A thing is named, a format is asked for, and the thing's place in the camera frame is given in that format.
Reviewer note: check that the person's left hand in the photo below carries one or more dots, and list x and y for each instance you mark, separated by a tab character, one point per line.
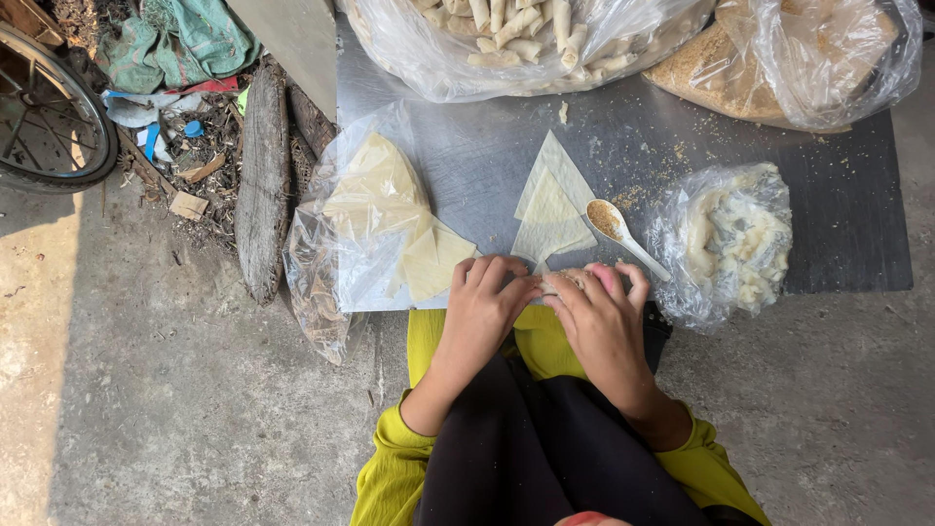
478	321

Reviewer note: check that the person's right hand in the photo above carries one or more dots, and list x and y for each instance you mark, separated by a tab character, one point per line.
606	336

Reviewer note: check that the pale pastry wrapper with filling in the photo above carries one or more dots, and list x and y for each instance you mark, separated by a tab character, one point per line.
549	223

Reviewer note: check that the loose pale folded wrapper sheets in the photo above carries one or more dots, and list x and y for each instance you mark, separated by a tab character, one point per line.
435	259

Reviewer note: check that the white spoon with brown crumbs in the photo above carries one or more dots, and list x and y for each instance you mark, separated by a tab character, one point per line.
619	228

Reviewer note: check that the clear bag of white pieces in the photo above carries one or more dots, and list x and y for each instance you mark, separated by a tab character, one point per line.
730	241

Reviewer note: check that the clear plastic bag of wrappers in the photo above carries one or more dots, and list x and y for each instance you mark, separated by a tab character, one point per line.
332	241

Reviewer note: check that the yellow-green garment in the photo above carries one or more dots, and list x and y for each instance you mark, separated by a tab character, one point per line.
394	467

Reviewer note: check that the stack of pale pastry wrappers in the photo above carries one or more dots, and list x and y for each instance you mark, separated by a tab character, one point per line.
376	186

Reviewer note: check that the pale triangular pastry wrapper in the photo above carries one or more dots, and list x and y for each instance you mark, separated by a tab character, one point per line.
559	161

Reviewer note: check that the small pale dough scrap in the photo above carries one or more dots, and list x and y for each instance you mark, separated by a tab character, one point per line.
563	112

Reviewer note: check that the weathered woven bamboo tray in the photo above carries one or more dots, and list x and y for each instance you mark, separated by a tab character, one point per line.
263	190

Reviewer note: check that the clear bag of rolled pastries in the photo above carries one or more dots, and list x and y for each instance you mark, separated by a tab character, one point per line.
511	51

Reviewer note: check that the clear bag of brown crumbs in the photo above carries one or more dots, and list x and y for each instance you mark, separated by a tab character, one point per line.
738	73

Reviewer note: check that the brown cardboard scrap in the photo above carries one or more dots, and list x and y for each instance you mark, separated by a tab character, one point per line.
188	205

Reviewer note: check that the heap of rubbish and scraps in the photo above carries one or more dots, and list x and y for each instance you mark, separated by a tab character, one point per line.
190	139

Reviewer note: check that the blue bottle cap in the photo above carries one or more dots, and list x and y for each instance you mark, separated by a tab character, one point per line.
193	128

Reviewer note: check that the green cloth sack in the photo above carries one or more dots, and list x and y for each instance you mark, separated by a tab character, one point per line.
182	40

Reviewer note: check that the bicycle wheel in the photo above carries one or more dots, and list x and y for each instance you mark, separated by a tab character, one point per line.
51	117

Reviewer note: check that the grey concrete post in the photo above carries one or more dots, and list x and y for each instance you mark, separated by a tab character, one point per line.
288	47

